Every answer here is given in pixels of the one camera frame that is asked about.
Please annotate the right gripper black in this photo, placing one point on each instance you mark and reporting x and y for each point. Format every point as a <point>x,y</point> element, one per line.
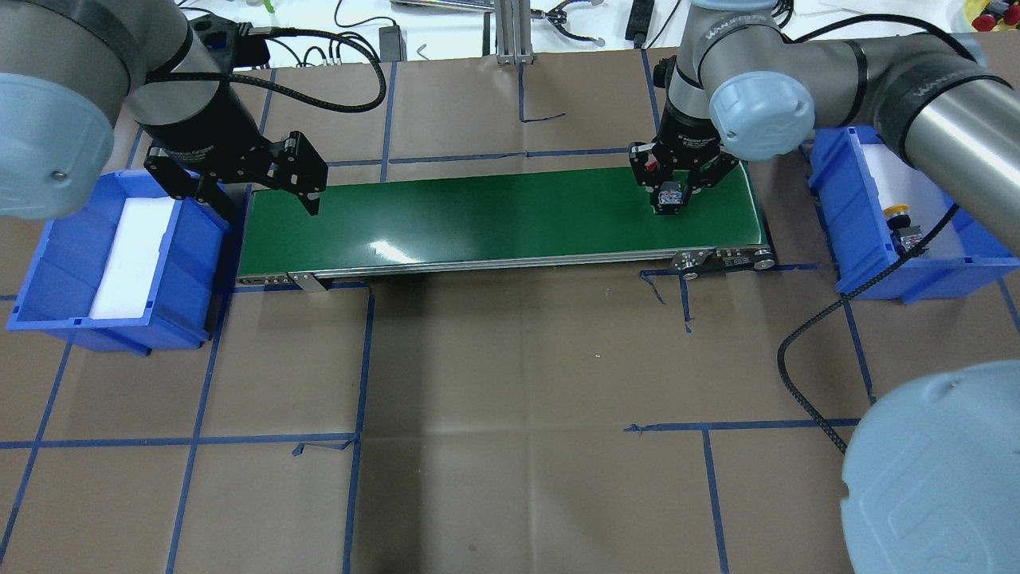
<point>686,132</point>

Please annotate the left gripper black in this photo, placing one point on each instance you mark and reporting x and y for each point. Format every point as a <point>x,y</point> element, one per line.
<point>201,121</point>

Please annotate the yellow push button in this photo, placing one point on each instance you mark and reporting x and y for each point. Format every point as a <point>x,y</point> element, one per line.
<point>905,235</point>

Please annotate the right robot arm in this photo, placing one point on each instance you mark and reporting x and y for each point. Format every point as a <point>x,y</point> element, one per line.
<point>931,471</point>

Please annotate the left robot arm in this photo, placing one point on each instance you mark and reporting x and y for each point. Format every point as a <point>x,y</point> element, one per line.
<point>69,68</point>

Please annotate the yellow plate of buttons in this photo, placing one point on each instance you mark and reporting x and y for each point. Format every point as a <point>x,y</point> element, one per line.
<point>985,16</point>

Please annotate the green conveyor belt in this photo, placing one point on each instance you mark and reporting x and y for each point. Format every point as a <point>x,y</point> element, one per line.
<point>590,216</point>

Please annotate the blue bin left side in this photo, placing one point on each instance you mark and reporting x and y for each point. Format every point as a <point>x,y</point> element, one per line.
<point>132,271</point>

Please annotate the blue bin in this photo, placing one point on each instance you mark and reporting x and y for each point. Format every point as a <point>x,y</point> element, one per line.
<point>875,207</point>
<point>132,271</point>

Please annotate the blue bin right side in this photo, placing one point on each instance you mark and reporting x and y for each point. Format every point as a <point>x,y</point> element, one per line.
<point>875,207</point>

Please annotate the black power adapter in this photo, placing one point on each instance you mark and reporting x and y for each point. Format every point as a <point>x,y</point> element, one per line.
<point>392,44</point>

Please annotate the aluminium frame post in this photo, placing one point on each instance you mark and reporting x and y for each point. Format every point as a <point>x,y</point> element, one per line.
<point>513,20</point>

